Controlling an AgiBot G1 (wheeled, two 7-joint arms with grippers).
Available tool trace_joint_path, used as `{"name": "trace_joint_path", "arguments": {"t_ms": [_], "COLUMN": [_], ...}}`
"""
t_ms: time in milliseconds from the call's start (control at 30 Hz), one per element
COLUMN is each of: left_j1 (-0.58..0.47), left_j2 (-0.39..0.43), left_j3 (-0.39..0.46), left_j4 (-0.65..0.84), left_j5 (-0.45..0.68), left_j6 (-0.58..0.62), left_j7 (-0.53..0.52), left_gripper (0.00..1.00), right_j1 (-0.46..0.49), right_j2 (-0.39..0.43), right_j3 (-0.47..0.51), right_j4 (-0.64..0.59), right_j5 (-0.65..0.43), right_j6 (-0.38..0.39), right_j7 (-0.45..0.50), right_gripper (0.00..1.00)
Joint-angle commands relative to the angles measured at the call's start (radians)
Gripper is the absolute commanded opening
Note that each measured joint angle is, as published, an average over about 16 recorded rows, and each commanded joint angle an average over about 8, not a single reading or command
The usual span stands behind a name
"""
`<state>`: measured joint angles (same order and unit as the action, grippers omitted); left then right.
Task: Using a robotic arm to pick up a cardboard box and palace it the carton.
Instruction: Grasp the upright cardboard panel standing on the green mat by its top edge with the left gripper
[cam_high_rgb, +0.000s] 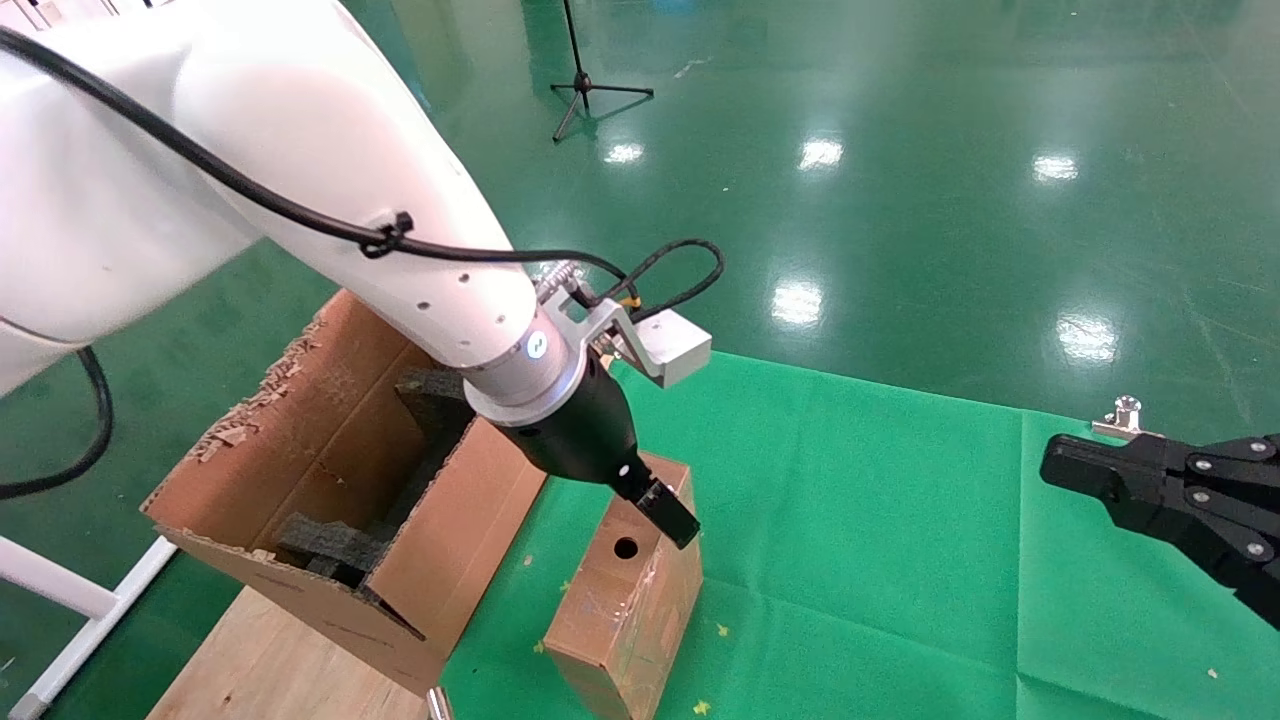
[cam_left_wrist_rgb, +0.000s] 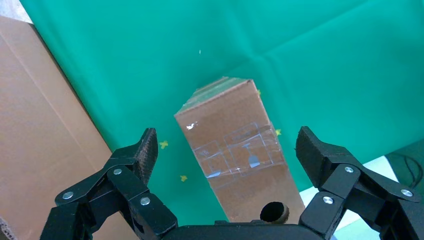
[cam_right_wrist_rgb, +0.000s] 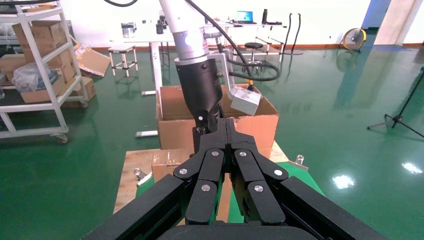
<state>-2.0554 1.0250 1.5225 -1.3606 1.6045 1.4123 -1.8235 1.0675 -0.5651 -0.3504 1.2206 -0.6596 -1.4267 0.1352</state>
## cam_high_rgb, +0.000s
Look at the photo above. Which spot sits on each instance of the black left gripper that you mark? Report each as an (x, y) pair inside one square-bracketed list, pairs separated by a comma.
[(580, 435)]

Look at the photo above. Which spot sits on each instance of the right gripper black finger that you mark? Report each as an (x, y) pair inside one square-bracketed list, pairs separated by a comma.
[(1230, 545), (1150, 458)]

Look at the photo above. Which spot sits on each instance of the small taped cardboard box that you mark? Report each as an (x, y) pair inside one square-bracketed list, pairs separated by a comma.
[(620, 620)]

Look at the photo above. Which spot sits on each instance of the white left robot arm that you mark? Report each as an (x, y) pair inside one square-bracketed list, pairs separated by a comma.
[(300, 150)]

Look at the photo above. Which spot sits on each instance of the large open cardboard carton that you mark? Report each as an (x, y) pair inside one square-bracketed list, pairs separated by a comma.
[(470, 540)]

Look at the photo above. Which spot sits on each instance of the silver metal clamp clip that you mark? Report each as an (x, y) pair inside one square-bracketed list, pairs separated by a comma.
[(438, 705), (1125, 420)]

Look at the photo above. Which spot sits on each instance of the green table cloth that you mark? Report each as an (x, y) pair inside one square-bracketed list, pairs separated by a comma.
[(880, 550)]

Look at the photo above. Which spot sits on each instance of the black foam insert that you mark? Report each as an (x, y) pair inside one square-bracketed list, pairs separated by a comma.
[(330, 545), (430, 410)]

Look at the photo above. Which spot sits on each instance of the black tripod stand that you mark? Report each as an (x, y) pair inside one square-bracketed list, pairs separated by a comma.
[(585, 85)]

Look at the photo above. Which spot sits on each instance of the wooden board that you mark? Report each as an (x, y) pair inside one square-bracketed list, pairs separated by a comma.
[(260, 670)]

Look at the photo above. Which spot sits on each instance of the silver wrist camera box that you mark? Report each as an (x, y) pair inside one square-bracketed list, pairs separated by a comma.
[(675, 345)]

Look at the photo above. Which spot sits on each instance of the white table leg frame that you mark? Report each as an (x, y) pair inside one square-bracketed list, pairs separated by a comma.
[(60, 590)]

